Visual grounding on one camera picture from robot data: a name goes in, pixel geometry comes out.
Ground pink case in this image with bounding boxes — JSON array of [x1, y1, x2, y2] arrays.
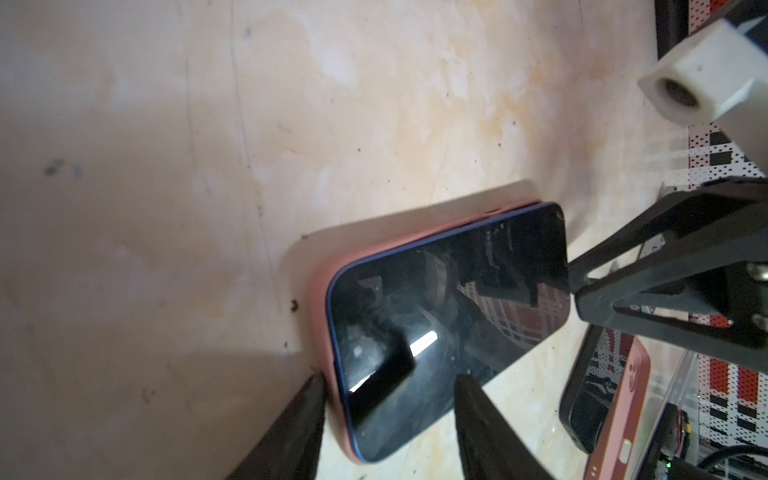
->
[[308, 200, 543, 464], [583, 338, 651, 479]]

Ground black phone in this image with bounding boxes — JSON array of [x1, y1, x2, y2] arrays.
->
[[558, 325, 632, 455], [326, 202, 571, 463]]

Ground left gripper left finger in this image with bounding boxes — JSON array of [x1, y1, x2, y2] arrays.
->
[[226, 373, 327, 479]]

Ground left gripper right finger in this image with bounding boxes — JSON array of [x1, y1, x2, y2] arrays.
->
[[454, 374, 551, 480]]

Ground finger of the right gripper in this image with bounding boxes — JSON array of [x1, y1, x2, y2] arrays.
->
[[568, 177, 767, 372]]

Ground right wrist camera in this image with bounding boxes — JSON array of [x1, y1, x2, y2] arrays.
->
[[638, 14, 767, 172]]

